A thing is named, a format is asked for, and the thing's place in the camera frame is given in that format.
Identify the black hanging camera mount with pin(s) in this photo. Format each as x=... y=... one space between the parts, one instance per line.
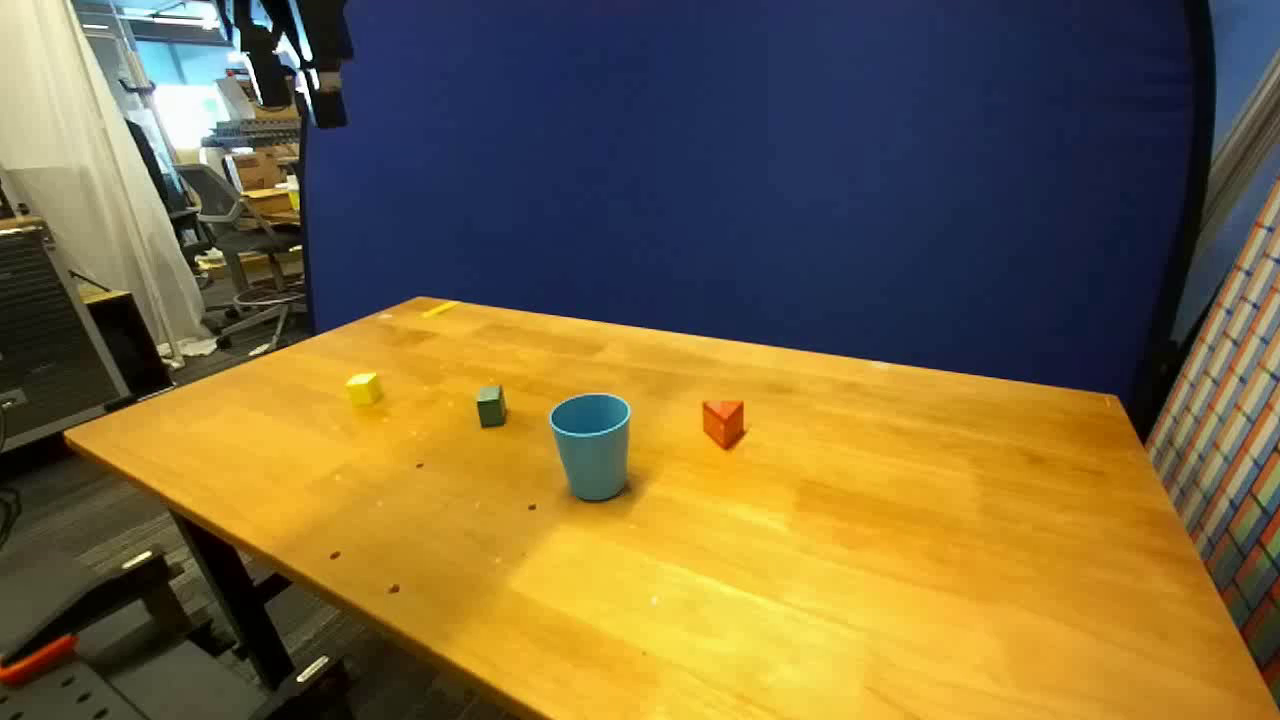
x=302 y=54

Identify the green wooden block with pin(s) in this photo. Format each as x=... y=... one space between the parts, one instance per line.
x=488 y=407

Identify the orange triangular wooden block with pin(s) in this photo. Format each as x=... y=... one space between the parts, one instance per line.
x=720 y=421

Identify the black equipment case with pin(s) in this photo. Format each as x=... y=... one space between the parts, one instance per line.
x=44 y=343

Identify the yellow wooden block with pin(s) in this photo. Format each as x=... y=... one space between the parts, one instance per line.
x=363 y=389

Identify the cluttered background shelf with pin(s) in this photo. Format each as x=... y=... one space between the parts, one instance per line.
x=253 y=153

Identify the black table leg frame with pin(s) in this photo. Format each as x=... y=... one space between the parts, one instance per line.
x=246 y=607

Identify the white curtain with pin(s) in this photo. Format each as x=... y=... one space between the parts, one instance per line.
x=94 y=161

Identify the colourful checkered panel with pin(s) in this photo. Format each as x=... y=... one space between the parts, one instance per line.
x=1235 y=426

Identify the blue fabric backdrop screen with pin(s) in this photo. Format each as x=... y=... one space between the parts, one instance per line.
x=745 y=172

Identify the blue plastic cup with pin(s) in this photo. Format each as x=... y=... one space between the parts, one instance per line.
x=589 y=449

